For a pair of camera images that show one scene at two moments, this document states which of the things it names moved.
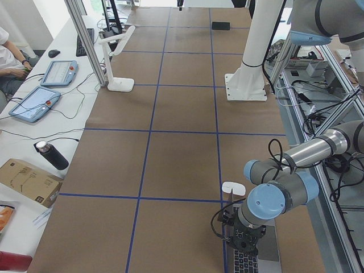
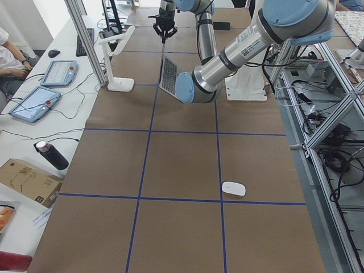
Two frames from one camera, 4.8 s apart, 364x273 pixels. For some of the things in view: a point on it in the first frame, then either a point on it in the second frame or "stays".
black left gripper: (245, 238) -> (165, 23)
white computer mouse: (237, 189) stays
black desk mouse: (53, 53) stays
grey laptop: (265, 259) -> (167, 82)
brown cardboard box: (42, 188) stays
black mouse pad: (220, 25) stays
